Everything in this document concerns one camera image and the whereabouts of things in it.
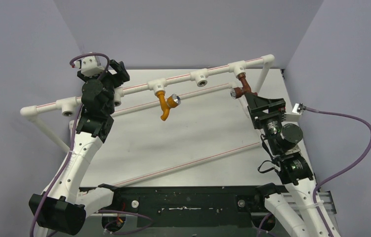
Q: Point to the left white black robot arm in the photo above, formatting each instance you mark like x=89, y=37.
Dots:
x=61, y=207

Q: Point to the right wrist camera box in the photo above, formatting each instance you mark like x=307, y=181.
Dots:
x=295, y=114

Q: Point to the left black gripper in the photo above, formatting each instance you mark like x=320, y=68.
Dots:
x=122, y=77

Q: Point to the white pipe frame with tees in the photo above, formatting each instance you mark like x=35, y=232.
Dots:
x=31, y=112

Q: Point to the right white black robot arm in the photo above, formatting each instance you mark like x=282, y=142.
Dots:
x=280, y=141

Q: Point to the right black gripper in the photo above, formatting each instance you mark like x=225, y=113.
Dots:
x=267, y=109

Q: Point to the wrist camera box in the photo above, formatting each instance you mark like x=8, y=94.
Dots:
x=295, y=114
x=89, y=66

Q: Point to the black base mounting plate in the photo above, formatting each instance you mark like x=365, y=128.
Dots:
x=201, y=206

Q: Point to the red-brown water faucet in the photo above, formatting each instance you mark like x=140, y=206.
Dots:
x=238, y=92

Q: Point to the orange water faucet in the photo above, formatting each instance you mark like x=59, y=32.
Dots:
x=167, y=104

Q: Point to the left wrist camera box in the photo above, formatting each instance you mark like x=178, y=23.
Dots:
x=89, y=66

